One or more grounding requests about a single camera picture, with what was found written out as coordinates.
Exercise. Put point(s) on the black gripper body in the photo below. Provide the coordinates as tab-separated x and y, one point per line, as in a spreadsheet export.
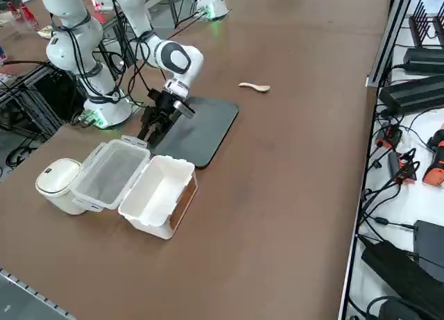
164	103

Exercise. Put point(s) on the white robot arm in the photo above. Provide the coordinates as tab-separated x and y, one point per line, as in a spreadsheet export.
86	49
213	4

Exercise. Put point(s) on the white plastic container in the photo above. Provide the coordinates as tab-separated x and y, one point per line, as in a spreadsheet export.
156	195

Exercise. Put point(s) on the dark grey rectangular tray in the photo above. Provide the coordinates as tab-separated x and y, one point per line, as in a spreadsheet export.
201	132

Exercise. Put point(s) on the small wooden spoon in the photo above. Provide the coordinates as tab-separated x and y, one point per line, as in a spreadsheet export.
255	87

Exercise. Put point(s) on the small cream lidded bin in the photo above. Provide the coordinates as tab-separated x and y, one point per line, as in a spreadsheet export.
57	181

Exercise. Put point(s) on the orange black connector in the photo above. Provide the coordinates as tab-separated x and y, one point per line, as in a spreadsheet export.
390	136

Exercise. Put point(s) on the long black power brick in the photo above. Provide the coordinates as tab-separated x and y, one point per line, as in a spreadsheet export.
412	92

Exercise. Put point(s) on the black pronged rack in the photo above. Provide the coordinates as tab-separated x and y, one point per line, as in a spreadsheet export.
425	21

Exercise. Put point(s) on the black bag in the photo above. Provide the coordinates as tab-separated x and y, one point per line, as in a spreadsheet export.
392	275

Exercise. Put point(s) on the orange black power tool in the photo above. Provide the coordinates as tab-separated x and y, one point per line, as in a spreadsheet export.
436	160

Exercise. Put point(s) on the black flat box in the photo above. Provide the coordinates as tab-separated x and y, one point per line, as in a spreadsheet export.
430	243

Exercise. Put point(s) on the aluminium frame stand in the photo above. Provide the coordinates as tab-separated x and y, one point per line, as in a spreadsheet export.
31	101

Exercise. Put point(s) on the aluminium profile rail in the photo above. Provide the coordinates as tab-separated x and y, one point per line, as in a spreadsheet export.
388	35

